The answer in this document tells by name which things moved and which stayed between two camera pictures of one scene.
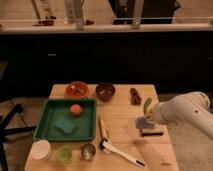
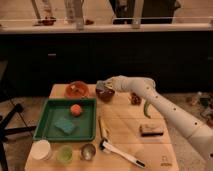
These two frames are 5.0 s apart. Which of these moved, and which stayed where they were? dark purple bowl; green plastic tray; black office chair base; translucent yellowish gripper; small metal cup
Moved: translucent yellowish gripper
Stayed: dark purple bowl; black office chair base; green plastic tray; small metal cup
